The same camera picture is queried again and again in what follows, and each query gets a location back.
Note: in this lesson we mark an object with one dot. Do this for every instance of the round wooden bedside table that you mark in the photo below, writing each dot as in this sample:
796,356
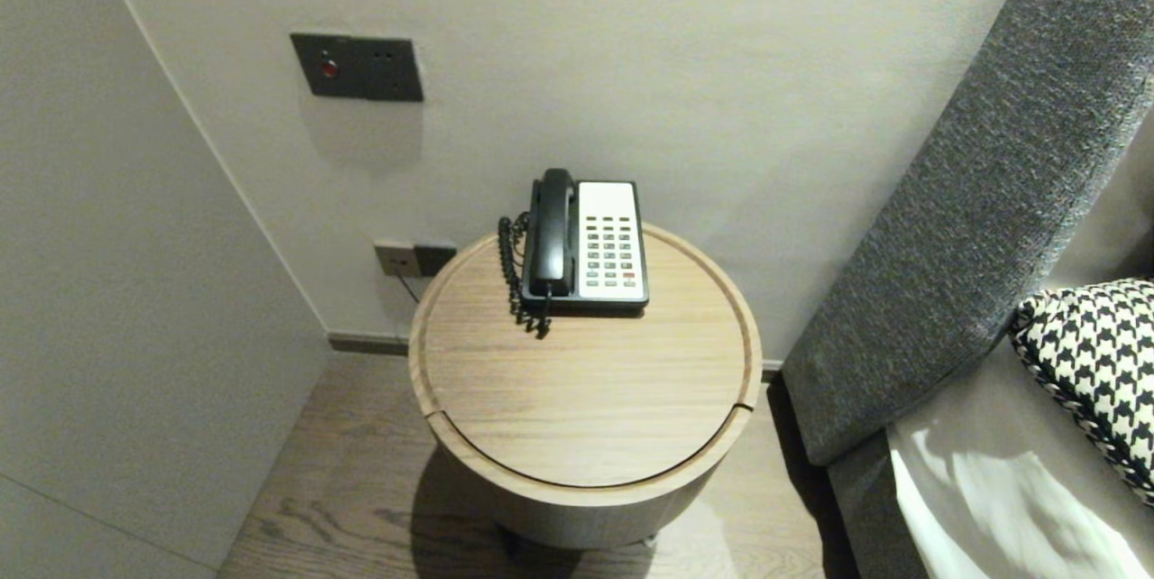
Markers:
586,399

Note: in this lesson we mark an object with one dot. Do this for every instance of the dark grey wall socket plate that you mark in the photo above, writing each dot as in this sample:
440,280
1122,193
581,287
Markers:
437,258

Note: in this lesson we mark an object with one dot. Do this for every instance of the grey upholstered bed headboard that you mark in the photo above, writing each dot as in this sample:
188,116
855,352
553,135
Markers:
947,245

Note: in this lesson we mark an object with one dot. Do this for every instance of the black white houndstooth pillow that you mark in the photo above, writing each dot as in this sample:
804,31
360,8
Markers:
1091,363

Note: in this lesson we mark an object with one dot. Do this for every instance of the white bed sheet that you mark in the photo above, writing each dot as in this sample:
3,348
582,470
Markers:
1010,489

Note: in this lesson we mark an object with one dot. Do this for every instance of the dark wall switch panel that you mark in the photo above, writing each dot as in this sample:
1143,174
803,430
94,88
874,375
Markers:
361,68

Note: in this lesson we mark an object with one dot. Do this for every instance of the black telephone handset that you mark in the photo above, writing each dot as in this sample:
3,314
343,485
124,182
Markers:
554,236

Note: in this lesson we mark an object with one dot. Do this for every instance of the black and white desk telephone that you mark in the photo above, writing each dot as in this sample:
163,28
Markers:
613,241

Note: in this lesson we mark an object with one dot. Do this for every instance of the beige wall socket plate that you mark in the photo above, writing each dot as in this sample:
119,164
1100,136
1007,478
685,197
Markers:
395,259

